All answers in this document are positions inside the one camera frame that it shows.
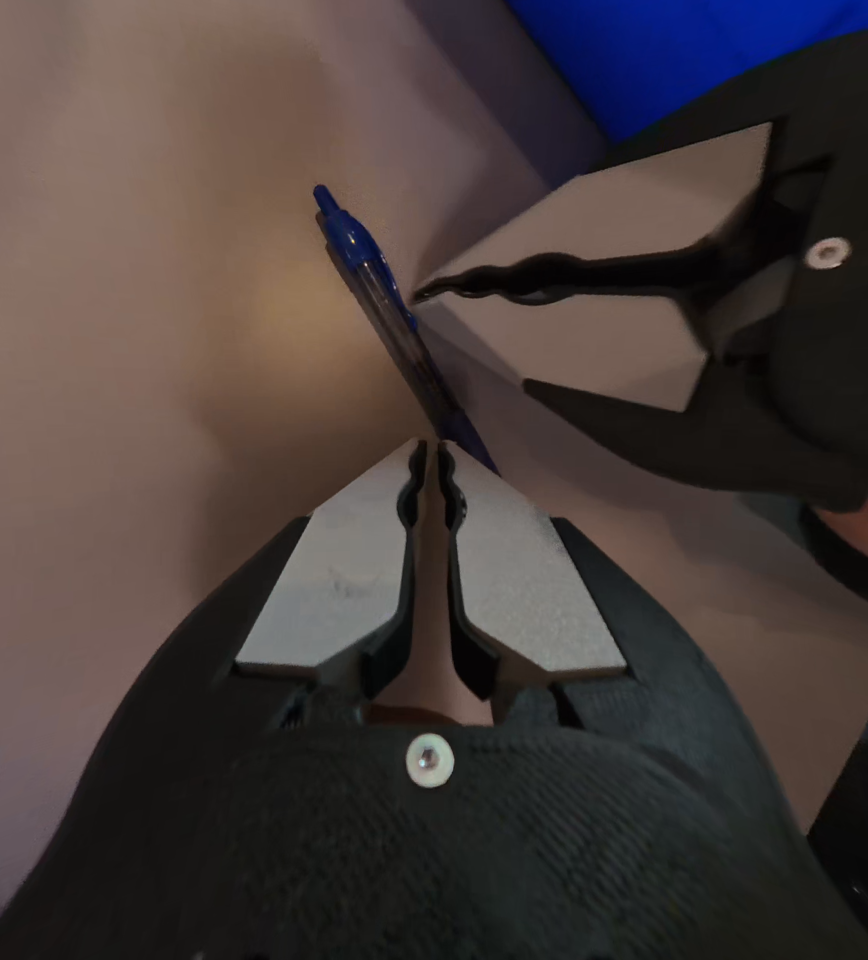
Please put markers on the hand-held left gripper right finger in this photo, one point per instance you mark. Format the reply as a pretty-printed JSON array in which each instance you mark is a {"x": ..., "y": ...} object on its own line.
[{"x": 531, "y": 592}]

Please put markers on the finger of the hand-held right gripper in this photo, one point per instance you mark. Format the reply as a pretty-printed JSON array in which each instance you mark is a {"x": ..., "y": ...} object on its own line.
[
  {"x": 591, "y": 345},
  {"x": 628, "y": 210}
]

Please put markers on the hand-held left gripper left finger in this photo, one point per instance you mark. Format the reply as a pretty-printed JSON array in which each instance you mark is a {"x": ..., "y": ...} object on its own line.
[{"x": 329, "y": 592}]

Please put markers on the blue plastic bin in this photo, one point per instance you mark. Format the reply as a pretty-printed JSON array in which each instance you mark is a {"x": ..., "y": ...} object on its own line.
[{"x": 666, "y": 60}]

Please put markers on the blue retractable pen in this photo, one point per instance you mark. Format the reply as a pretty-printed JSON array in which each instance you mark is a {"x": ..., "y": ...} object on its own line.
[{"x": 374, "y": 277}]

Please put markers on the grey desk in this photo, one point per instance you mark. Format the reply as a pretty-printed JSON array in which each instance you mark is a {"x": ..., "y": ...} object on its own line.
[{"x": 141, "y": 300}]

